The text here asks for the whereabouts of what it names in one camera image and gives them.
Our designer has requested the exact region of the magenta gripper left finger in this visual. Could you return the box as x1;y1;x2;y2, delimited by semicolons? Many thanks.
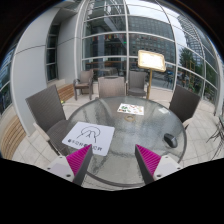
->
46;144;94;187

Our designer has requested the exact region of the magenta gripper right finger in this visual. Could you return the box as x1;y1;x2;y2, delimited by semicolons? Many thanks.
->
134;143;183;185

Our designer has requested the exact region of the black computer mouse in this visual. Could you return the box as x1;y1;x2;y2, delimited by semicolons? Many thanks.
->
164;133;178;148

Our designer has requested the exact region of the white printed mouse pad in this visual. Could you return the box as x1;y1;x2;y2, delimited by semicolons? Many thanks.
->
62;122;115;156

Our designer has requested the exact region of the round glass table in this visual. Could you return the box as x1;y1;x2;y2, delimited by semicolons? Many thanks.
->
68;96;187;188

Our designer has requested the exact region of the left wicker chair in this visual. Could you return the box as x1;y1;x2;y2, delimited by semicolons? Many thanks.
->
26;85;69;156

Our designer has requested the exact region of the wicker chair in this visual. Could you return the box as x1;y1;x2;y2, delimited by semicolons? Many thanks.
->
169;85;200;128
26;85;69;156
98;76;125;98
127;71;146;97

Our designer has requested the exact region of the colourful menu card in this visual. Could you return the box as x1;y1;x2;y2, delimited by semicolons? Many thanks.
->
117;103;144;115

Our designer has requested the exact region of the wooden bench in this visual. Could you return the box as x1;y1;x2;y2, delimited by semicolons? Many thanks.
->
0;82;76;160

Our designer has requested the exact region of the far left wicker armchair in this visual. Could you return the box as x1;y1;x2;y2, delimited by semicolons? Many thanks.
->
73;70;93;99

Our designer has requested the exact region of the far middle wicker chair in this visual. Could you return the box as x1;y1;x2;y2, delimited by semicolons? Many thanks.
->
98;76;125;98

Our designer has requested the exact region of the far right wicker chair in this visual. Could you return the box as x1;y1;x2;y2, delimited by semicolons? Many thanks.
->
127;71;146;97

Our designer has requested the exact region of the gold menu board stand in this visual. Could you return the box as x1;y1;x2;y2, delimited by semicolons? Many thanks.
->
137;49;167;101

